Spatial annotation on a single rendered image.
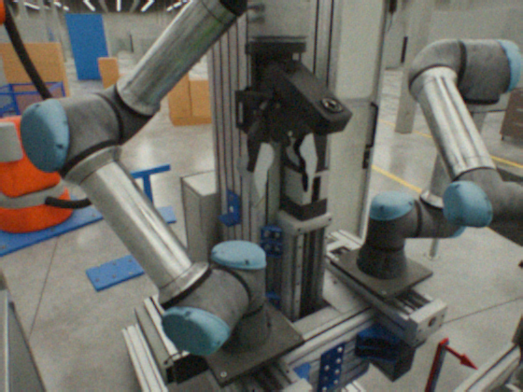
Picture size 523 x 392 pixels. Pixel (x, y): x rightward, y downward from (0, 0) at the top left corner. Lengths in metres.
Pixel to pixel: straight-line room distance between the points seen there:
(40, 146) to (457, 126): 0.73
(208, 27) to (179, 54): 0.07
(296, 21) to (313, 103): 0.10
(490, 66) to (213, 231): 0.87
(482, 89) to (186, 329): 0.80
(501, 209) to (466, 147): 0.13
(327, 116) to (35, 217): 3.59
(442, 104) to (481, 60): 0.18
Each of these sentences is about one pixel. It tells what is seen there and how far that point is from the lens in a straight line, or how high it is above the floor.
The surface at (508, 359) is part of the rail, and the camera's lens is 1.29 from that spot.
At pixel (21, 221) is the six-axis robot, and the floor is 0.16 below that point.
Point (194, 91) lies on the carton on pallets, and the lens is 7.63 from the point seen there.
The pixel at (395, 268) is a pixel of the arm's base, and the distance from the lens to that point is 1.12.
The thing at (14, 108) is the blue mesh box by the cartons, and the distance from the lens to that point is 6.38.
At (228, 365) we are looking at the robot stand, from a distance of 0.85.
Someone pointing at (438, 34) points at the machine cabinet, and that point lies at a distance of 11.34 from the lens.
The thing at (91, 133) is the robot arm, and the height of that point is 1.53.
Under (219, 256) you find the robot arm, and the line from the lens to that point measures 0.75.
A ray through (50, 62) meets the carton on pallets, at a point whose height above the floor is 1.27.
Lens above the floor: 1.69
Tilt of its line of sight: 25 degrees down
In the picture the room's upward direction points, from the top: straight up
